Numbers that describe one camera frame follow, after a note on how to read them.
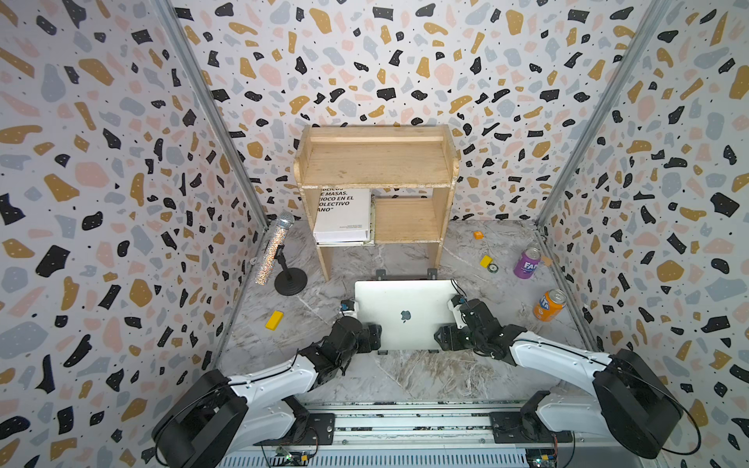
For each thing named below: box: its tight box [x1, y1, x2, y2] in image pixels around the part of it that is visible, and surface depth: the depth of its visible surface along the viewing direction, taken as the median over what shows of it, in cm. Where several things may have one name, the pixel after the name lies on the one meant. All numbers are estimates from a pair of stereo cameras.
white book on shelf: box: [313, 188, 376, 247], surface depth 86 cm
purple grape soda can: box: [512, 246, 543, 280], surface depth 101 cm
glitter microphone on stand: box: [254, 211, 309, 296], surface depth 87 cm
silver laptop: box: [354, 274, 458, 351], surface depth 87 cm
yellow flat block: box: [264, 310, 285, 331], surface depth 95 cm
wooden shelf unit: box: [293, 123, 461, 281], surface depth 82 cm
